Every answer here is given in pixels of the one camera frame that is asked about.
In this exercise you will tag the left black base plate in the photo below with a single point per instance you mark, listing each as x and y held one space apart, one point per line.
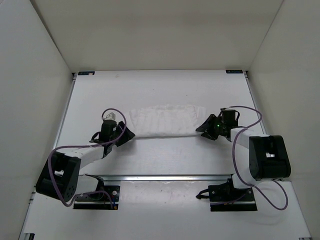
100 201

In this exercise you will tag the left blue corner label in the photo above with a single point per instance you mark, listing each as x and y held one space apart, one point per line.
86 73

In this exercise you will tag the blue corner label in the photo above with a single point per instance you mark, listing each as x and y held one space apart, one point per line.
234 71
86 73

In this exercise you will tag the white pleated skirt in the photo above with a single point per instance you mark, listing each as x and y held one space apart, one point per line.
166 121

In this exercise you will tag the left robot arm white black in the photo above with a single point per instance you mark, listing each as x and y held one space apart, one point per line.
60 174

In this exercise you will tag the right blue corner label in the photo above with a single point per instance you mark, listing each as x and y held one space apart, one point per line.
234 71

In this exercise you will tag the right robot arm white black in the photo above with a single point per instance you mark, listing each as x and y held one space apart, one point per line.
267 156

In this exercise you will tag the aluminium front rail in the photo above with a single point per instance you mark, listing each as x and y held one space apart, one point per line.
164 178

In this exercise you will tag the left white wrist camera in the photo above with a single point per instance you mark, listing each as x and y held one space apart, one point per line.
110 116

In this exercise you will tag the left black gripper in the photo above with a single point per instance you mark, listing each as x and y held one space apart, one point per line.
128 135

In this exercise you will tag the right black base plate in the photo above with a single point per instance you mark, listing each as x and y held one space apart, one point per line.
226 198

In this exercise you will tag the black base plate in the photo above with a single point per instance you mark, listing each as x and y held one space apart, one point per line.
100 201
226 198

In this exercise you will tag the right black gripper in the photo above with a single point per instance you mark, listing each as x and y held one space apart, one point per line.
206 128

